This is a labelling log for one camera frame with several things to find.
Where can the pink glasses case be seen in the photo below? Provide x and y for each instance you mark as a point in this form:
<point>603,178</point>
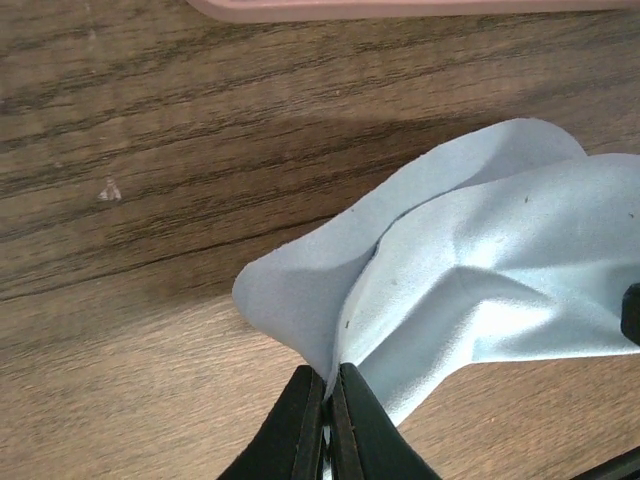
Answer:
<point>266,11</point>

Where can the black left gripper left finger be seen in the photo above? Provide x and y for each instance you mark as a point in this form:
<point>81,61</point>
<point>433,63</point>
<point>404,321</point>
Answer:
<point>289,443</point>

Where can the light blue cloth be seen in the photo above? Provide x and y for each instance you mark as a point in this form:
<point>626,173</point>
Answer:
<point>510,243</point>

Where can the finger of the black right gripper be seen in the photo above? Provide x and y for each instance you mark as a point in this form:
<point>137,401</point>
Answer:
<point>630,314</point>

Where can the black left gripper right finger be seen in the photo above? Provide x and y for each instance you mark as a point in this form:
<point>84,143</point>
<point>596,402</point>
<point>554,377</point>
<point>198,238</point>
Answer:
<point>364,443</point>

